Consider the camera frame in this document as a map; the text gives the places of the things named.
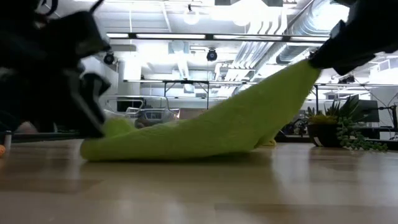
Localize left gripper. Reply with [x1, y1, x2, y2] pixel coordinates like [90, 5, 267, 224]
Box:
[0, 11, 112, 140]

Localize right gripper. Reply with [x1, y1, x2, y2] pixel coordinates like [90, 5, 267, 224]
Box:
[309, 0, 398, 75]

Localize lime green microfiber towel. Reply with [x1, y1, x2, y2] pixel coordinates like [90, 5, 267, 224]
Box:
[80, 58, 322, 162]

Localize black computer monitor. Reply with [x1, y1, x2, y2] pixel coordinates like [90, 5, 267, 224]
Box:
[354, 99, 381, 124]

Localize clear plastic bin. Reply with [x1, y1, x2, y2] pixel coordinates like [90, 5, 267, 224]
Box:
[102, 95, 181, 129]

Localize succulent in black pot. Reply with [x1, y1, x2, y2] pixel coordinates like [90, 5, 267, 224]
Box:
[303, 95, 389, 152]

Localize long ceiling light fixture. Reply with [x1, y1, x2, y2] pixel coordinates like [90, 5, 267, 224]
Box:
[105, 32, 330, 43]

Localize round ceiling lamp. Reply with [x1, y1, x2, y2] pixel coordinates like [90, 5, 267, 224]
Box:
[182, 4, 201, 26]

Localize black aluminium table frame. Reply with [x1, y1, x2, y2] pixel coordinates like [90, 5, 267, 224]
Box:
[12, 132, 398, 151]

